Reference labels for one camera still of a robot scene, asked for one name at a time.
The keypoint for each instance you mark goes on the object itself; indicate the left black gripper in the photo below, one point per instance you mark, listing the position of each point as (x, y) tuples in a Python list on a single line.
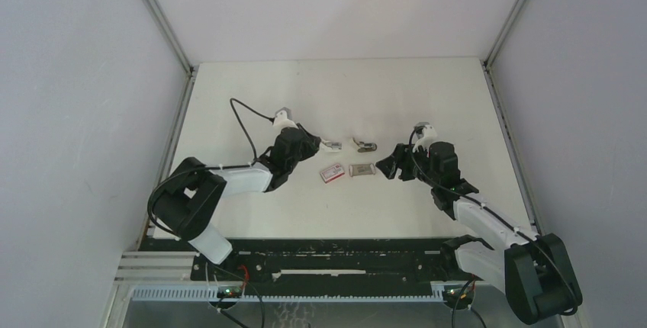
[(310, 142)]

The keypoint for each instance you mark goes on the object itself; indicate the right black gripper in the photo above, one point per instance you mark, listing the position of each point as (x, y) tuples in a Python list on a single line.
[(400, 158)]

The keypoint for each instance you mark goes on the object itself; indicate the beige mini stapler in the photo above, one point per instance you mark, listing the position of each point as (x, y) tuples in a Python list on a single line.
[(331, 146)]

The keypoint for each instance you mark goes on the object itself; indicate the red white staple box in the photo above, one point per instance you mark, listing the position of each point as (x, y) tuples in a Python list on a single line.
[(332, 173)]

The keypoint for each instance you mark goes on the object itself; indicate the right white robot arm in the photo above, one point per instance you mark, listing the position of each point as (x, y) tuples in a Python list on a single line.
[(532, 270)]

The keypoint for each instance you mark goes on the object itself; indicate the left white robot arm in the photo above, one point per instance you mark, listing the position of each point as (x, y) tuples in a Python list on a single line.
[(185, 202)]

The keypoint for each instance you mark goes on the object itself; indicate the right green circuit board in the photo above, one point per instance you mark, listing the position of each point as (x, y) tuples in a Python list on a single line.
[(454, 294)]

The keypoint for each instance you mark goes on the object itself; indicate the green circuit board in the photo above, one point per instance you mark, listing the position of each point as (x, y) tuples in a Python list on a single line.
[(454, 294), (229, 293)]

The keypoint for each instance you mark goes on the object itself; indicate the left green circuit board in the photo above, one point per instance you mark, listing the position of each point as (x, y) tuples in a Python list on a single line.
[(229, 293)]

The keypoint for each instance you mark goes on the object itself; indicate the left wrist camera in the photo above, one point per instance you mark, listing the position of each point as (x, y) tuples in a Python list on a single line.
[(283, 119)]

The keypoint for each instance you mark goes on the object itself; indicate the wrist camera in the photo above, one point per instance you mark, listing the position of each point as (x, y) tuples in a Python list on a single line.
[(283, 119), (426, 135)]

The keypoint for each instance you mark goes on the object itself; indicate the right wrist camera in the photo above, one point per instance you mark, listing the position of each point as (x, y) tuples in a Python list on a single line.
[(426, 135)]

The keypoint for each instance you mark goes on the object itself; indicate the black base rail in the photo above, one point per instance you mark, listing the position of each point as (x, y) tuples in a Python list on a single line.
[(333, 268)]

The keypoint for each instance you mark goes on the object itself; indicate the right aluminium frame post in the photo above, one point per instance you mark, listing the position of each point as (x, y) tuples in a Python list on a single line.
[(488, 66)]

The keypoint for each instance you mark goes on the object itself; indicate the aluminium frame post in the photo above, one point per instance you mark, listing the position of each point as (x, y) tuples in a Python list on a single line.
[(488, 66), (164, 26)]

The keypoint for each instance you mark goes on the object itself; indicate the left aluminium frame post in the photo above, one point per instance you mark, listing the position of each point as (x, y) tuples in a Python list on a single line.
[(164, 26)]

